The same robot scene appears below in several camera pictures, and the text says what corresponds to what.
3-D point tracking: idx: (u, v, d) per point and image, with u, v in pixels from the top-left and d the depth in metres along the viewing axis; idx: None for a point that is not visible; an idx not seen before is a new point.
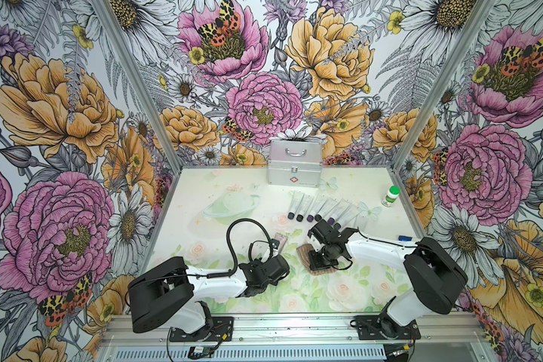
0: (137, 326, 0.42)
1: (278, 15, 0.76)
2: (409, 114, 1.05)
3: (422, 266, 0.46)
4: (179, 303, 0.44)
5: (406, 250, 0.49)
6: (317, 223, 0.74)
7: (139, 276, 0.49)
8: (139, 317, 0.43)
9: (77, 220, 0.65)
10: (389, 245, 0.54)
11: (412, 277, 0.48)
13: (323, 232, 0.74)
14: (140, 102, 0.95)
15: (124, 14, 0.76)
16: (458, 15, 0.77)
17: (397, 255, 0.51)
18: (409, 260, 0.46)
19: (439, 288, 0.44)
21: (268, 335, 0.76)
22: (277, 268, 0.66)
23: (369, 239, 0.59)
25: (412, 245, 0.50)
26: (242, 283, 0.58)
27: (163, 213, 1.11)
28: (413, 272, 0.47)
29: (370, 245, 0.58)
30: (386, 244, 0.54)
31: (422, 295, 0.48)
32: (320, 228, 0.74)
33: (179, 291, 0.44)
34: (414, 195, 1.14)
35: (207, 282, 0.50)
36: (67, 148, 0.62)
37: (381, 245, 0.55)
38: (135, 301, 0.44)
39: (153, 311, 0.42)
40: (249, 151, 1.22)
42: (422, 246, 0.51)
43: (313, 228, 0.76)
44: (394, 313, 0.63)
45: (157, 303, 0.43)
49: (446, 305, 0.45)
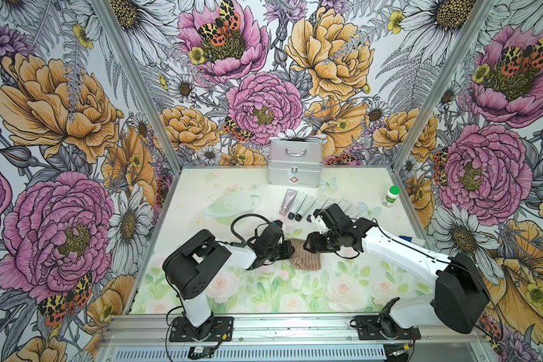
0: (187, 291, 0.46)
1: (278, 15, 0.76)
2: (409, 113, 1.04)
3: (455, 284, 0.42)
4: (221, 262, 0.50)
5: (437, 264, 0.45)
6: (329, 207, 0.67)
7: (175, 250, 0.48)
8: (186, 283, 0.47)
9: (77, 220, 0.65)
10: (417, 253, 0.49)
11: (438, 292, 0.45)
13: (334, 219, 0.67)
14: (140, 102, 0.95)
15: (124, 14, 0.76)
16: (458, 15, 0.77)
17: (427, 268, 0.46)
18: (442, 278, 0.42)
19: (466, 310, 0.42)
21: (268, 334, 0.76)
22: (274, 234, 0.74)
23: (391, 239, 0.54)
25: (443, 258, 0.46)
26: (253, 253, 0.67)
27: (163, 213, 1.11)
28: (444, 291, 0.43)
29: (393, 247, 0.52)
30: (412, 253, 0.49)
31: (440, 311, 0.47)
32: (332, 214, 0.67)
33: (220, 253, 0.50)
34: (414, 194, 1.14)
35: (231, 246, 0.58)
36: (67, 148, 0.62)
37: (407, 253, 0.50)
38: (176, 273, 0.48)
39: (203, 273, 0.48)
40: (249, 151, 1.22)
42: (455, 264, 0.48)
43: (324, 212, 0.69)
44: (397, 313, 0.63)
45: (202, 265, 0.49)
49: (467, 326, 0.43)
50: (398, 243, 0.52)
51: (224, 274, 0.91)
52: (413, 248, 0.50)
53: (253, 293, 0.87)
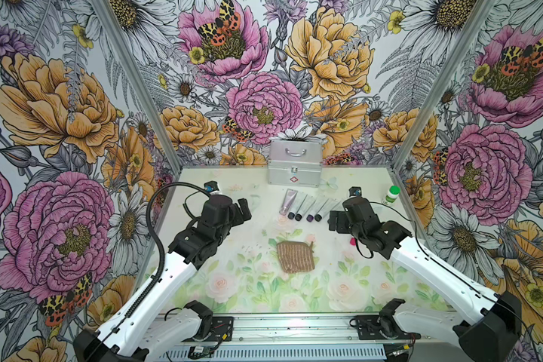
0: None
1: (278, 15, 0.76)
2: (409, 113, 1.04)
3: (501, 327, 0.38)
4: None
5: (483, 299, 0.41)
6: (357, 203, 0.58)
7: None
8: None
9: (77, 220, 0.65)
10: (457, 282, 0.44)
11: (474, 330, 0.41)
13: (363, 216, 0.59)
14: (140, 102, 0.95)
15: (124, 14, 0.76)
16: (458, 15, 0.77)
17: (469, 301, 0.42)
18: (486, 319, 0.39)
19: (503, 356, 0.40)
21: (268, 334, 0.76)
22: (217, 210, 0.53)
23: (429, 258, 0.48)
25: (490, 293, 0.42)
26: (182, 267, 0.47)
27: (163, 213, 1.11)
28: (483, 330, 0.40)
29: (430, 267, 0.47)
30: (453, 280, 0.44)
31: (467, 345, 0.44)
32: (361, 211, 0.59)
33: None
34: (414, 194, 1.14)
35: (130, 317, 0.41)
36: (67, 148, 0.62)
37: (449, 279, 0.45)
38: None
39: None
40: (250, 151, 1.22)
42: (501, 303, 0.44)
43: (351, 206, 0.61)
44: (403, 318, 0.62)
45: None
49: None
50: (436, 263, 0.47)
51: (224, 274, 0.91)
52: (454, 273, 0.45)
53: (253, 293, 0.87)
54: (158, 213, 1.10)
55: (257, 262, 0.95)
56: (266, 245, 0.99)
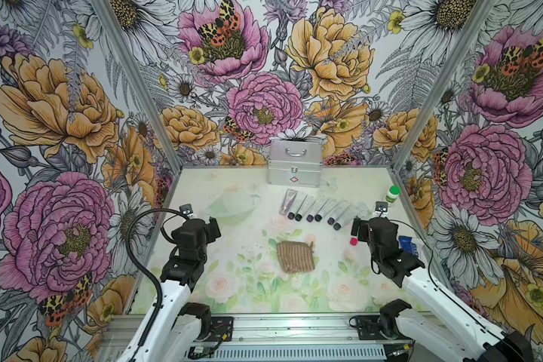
0: None
1: (278, 15, 0.76)
2: (409, 114, 1.05)
3: None
4: None
5: (486, 333, 0.42)
6: (383, 228, 0.60)
7: None
8: None
9: (77, 220, 0.65)
10: (463, 314, 0.46)
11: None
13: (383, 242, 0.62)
14: (140, 102, 0.95)
15: (124, 14, 0.76)
16: (458, 15, 0.77)
17: (472, 332, 0.43)
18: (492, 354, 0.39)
19: None
21: (268, 335, 0.76)
22: (195, 234, 0.58)
23: (439, 289, 0.50)
25: (497, 330, 0.42)
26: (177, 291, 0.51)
27: (163, 213, 1.11)
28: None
29: (438, 297, 0.49)
30: (459, 311, 0.46)
31: None
32: (383, 237, 0.61)
33: None
34: (414, 194, 1.14)
35: (143, 347, 0.43)
36: (67, 148, 0.62)
37: (455, 309, 0.46)
38: None
39: None
40: (249, 151, 1.22)
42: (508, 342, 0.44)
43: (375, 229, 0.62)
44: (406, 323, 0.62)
45: None
49: None
50: (444, 294, 0.49)
51: (224, 274, 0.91)
52: (461, 305, 0.47)
53: (253, 293, 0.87)
54: (158, 213, 1.10)
55: (257, 262, 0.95)
56: (266, 245, 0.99)
